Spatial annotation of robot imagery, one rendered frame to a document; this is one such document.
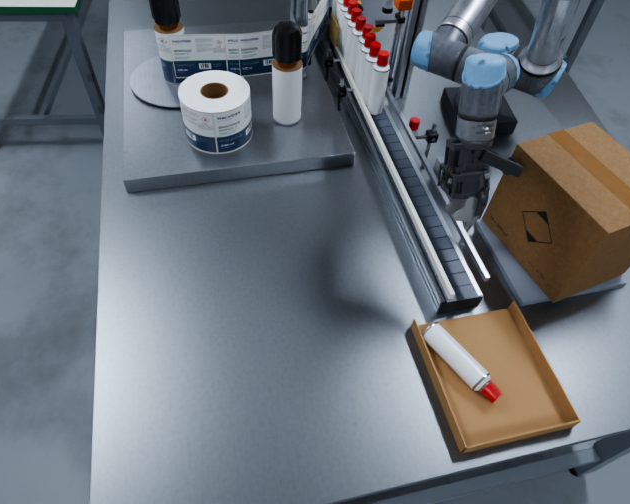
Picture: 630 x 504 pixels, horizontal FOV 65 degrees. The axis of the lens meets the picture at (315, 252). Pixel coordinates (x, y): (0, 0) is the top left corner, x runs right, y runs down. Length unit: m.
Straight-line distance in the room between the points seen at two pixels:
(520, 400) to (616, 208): 0.46
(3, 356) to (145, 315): 1.18
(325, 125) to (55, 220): 1.56
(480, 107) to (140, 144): 0.98
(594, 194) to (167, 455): 1.05
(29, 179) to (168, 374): 1.98
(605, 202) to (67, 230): 2.22
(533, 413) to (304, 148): 0.93
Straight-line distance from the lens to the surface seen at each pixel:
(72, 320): 2.33
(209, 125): 1.45
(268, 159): 1.48
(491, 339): 1.27
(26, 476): 2.12
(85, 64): 2.72
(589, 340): 1.38
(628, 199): 1.28
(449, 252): 1.32
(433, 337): 1.17
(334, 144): 1.54
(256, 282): 1.26
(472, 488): 1.79
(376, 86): 1.61
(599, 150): 1.38
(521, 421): 1.20
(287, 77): 1.50
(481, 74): 1.00
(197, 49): 1.71
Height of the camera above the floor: 1.87
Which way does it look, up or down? 52 degrees down
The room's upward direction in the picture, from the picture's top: 5 degrees clockwise
